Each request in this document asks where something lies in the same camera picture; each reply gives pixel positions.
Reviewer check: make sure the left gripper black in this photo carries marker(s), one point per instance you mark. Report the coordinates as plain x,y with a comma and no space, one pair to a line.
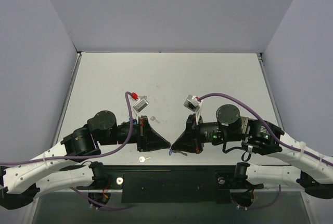
142,134

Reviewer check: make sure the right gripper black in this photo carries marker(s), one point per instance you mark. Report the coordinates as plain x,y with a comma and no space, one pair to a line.
194,134

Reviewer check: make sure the blue key tag with keys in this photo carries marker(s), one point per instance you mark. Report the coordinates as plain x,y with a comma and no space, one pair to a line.
177,152

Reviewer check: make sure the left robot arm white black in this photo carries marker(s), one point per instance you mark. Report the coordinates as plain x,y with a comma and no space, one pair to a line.
72,162

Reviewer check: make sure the white head key front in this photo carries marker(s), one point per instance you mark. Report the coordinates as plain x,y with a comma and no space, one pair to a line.
142,159

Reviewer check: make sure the silver key centre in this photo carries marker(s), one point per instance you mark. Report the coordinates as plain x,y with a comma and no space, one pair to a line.
154,119

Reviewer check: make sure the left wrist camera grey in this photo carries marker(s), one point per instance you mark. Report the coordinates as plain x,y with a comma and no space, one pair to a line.
140,104

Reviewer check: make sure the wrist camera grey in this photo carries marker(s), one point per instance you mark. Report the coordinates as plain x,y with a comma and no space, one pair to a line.
140,104
194,104

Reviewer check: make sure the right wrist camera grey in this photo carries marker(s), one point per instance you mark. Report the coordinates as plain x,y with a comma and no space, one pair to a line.
194,104

